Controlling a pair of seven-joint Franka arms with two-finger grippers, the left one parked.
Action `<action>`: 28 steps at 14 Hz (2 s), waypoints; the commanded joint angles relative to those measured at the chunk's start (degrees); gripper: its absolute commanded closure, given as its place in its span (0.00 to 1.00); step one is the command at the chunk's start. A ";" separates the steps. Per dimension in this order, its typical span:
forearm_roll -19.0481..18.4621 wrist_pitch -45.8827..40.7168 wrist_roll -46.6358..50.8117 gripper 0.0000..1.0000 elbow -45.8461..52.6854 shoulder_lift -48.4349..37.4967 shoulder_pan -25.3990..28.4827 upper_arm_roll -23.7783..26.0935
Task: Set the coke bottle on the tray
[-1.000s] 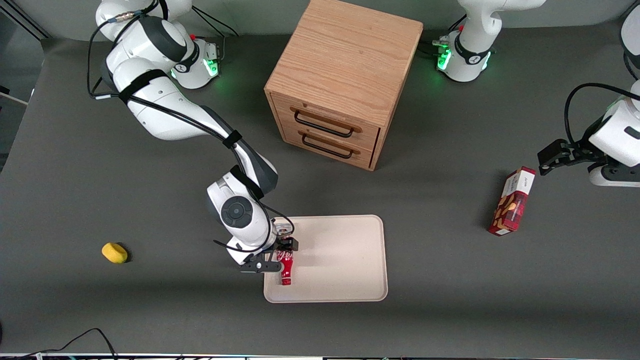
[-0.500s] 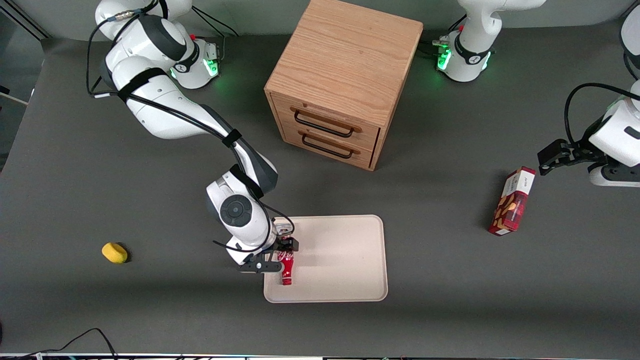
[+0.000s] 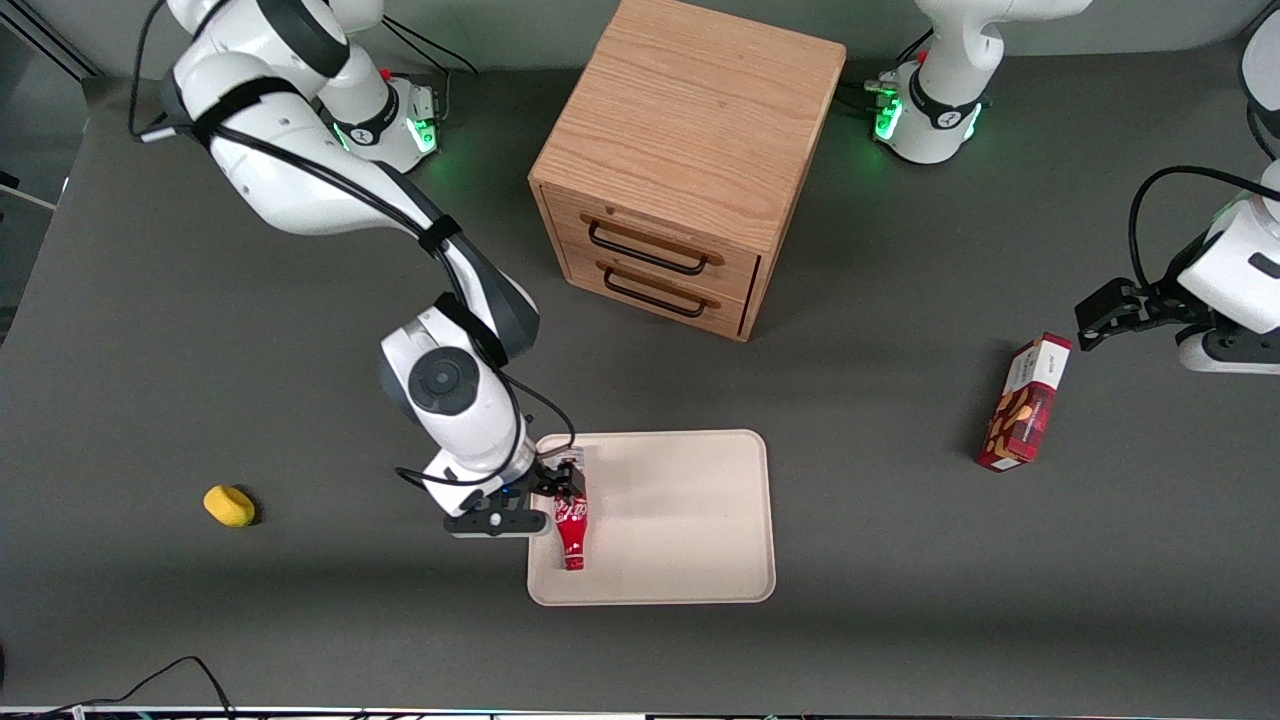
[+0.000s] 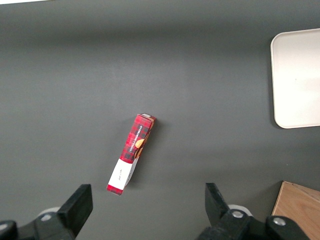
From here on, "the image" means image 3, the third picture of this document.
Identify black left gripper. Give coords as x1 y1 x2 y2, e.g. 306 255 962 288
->
1075 260 1217 350

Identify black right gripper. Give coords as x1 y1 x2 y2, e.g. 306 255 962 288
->
498 454 589 508

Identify red coke bottle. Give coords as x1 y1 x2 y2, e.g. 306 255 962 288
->
553 458 593 573

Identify beige rectangular tray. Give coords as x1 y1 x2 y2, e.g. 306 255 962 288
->
527 429 778 608

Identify red snack box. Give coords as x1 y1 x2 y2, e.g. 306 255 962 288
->
976 332 1073 473

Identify wooden drawer front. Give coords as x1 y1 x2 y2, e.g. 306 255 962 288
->
560 243 753 341
543 186 763 301

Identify yellow sponge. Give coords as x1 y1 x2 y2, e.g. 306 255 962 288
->
203 485 257 529

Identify wooden drawer cabinet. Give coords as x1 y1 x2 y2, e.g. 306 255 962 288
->
528 0 849 344

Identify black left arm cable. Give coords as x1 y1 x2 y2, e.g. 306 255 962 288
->
1127 165 1280 294

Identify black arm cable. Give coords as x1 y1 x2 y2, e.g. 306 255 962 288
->
1127 165 1280 294
128 0 578 491

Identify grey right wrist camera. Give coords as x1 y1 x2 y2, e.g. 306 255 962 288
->
443 506 553 540

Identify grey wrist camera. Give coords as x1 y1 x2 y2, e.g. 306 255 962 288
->
443 506 553 540
1177 325 1280 375

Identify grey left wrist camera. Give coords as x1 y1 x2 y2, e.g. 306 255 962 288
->
1177 325 1280 375

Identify black drawer handle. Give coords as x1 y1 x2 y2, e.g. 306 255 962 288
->
587 220 714 277
602 262 710 320

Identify black left base cable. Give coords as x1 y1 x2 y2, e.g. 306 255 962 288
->
838 28 937 114

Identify black base cable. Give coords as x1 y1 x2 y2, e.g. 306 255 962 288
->
838 28 937 114
380 15 482 129

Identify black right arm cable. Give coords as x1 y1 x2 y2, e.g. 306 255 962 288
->
128 0 578 491

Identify black right base cable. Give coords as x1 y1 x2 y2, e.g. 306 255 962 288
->
380 15 482 129

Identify black table edge cable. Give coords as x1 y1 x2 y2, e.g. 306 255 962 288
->
0 655 237 720

